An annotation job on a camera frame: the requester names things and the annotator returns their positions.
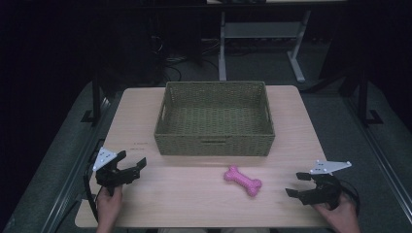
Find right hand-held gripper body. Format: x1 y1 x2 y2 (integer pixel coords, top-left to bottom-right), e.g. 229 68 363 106
305 159 353 212

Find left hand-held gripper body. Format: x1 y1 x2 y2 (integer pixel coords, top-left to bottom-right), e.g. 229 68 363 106
91 147 142 197

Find person's left hand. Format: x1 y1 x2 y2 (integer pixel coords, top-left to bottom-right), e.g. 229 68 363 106
95 185 123 227

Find person's right hand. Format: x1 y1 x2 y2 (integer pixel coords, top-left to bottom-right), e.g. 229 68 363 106
312 193 361 233

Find pink bone dog toy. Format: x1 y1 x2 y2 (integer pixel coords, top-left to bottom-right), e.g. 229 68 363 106
223 164 263 198

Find black metal stand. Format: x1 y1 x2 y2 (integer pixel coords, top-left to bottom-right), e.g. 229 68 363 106
356 69 385 128
80 72 105 126

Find green woven basket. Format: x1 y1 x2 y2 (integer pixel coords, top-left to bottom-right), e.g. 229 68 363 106
154 81 276 157

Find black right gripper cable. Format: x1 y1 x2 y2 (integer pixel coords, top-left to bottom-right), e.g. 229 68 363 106
339 179 361 217

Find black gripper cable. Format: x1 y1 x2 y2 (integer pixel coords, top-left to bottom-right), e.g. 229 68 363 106
339 179 361 217
83 163 100 223

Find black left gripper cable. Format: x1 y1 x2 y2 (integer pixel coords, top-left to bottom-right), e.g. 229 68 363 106
83 163 100 223

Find aluminium floor rail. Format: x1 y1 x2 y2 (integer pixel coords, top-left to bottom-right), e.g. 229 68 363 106
343 95 412 225
40 96 113 233

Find tangle of floor cables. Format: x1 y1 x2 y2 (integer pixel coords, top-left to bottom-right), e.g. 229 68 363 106
150 33 222 83

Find white metal desk frame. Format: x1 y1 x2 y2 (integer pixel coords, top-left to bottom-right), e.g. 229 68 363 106
218 9 313 83

